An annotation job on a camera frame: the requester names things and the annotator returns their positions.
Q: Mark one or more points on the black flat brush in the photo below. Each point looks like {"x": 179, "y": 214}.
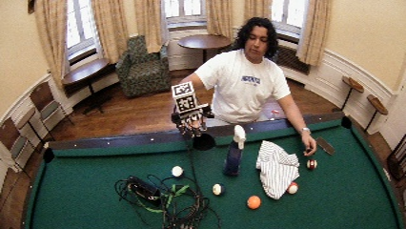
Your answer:
{"x": 325, "y": 145}

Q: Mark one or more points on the dark red striped billiard ball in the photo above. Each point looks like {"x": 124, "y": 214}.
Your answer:
{"x": 312, "y": 164}

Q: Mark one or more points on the silver wristwatch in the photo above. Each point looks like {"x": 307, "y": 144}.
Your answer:
{"x": 305, "y": 129}

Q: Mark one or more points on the white striped cloth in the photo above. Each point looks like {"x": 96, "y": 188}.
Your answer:
{"x": 277, "y": 170}

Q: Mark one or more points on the white marker cube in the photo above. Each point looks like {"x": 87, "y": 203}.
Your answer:
{"x": 185, "y": 98}

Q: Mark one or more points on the red and white billiard ball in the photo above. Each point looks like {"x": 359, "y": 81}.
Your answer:
{"x": 292, "y": 188}

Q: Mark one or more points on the dark blue spray bottle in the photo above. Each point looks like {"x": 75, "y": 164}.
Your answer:
{"x": 233, "y": 156}

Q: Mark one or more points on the the person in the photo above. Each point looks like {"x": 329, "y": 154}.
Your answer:
{"x": 243, "y": 95}

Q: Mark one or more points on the green pool table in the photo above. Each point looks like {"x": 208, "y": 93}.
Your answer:
{"x": 127, "y": 159}

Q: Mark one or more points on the dark wooden rack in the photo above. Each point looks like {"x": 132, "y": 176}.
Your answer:
{"x": 397, "y": 159}

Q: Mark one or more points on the orange billiard ball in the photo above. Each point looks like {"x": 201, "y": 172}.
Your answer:
{"x": 253, "y": 202}

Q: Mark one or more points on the patterned green armchair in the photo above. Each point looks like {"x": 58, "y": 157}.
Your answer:
{"x": 144, "y": 71}

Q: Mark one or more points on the black electronics box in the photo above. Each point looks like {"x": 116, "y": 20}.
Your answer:
{"x": 144, "y": 190}

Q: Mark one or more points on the round wooden table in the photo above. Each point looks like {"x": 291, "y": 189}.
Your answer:
{"x": 205, "y": 41}

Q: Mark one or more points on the dark radiator grille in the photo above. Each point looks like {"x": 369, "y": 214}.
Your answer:
{"x": 292, "y": 60}

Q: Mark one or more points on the semicircular wooden side table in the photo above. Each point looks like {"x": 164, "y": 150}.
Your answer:
{"x": 87, "y": 71}

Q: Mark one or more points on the beige curtain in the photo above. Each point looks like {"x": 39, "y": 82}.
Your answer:
{"x": 148, "y": 25}
{"x": 52, "y": 41}
{"x": 219, "y": 17}
{"x": 313, "y": 31}
{"x": 111, "y": 30}
{"x": 256, "y": 9}

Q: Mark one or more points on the wooden chair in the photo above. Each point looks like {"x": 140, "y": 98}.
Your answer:
{"x": 15, "y": 143}
{"x": 48, "y": 105}

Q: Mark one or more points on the window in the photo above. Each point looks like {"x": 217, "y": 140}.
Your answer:
{"x": 288, "y": 16}
{"x": 80, "y": 25}
{"x": 184, "y": 11}

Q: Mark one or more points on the small wall-mounted wooden table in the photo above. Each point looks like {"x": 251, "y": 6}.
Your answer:
{"x": 353, "y": 84}
{"x": 377, "y": 105}

